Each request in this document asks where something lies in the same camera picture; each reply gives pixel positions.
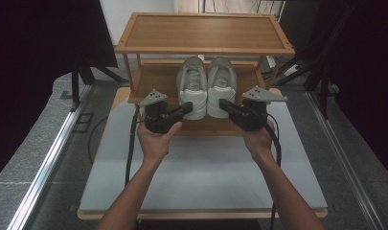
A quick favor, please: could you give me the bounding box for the person's left hand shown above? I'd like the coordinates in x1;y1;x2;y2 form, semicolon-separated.
136;113;183;164

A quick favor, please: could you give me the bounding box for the person's right hand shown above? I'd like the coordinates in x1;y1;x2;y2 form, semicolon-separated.
234;119;277;161

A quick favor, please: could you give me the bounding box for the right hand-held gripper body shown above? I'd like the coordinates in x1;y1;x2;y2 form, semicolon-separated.
234;85;289;132

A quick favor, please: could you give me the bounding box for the white sneaker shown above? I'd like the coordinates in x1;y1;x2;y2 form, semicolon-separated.
206;56;239;119
176;56;209;121

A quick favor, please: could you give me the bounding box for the thin black floor cable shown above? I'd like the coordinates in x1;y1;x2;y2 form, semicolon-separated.
87;114;109;166

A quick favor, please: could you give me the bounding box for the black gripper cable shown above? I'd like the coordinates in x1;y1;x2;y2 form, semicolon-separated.
124;104;142;188
264;113;283;230

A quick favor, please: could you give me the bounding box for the black stand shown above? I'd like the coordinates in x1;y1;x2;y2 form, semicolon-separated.
271;41;343;119
71;54;128;106

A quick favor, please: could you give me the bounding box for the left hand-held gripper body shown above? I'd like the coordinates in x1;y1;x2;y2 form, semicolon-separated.
138;88;183;134

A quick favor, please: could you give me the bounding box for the metal floor rail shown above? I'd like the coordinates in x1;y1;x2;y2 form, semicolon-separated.
8;84;94;230
305;90;387;230

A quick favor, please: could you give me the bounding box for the black curtain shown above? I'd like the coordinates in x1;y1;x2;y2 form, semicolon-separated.
0;0;119;185
277;0;388;180

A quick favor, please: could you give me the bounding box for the wooden shoe rack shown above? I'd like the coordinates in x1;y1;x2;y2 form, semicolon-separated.
114;11;296;137

